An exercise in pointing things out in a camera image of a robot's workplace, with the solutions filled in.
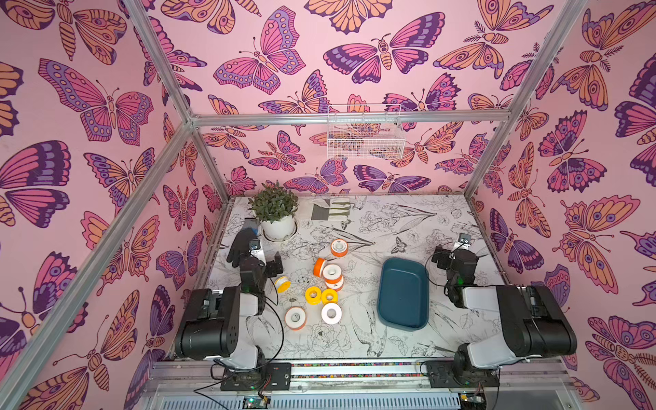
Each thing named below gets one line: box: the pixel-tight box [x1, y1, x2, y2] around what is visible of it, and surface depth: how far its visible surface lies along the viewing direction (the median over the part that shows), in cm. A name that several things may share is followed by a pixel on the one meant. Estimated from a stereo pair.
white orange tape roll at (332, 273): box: [322, 263, 343, 285], surface depth 92 cm
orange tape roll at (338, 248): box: [330, 238, 348, 258], surface depth 102 cm
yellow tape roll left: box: [304, 286, 323, 305], surface depth 90 cm
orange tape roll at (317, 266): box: [313, 257, 326, 278], surface depth 92 cm
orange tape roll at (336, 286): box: [324, 275, 345, 292], surface depth 92 cm
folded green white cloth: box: [310, 198, 352, 221], surface depth 118 cm
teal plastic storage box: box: [376, 256, 430, 332], surface depth 89 cm
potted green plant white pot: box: [247, 179, 299, 243], surface depth 94 cm
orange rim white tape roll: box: [284, 305, 308, 331], surface depth 85 cm
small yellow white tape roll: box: [274, 275, 292, 294], surface depth 90 cm
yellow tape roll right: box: [321, 288, 340, 305], surface depth 90 cm
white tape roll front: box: [321, 302, 343, 325], surface depth 85 cm
